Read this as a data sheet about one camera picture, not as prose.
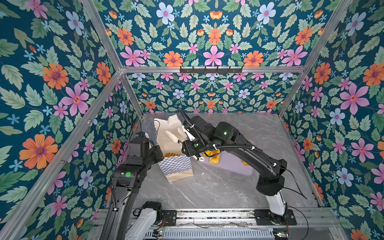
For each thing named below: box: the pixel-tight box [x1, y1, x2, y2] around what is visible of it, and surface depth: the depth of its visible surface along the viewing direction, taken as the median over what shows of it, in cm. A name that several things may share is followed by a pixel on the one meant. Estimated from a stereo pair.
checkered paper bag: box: [153, 114, 194, 182], surface depth 76 cm
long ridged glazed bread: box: [209, 153, 221, 165], surface depth 92 cm
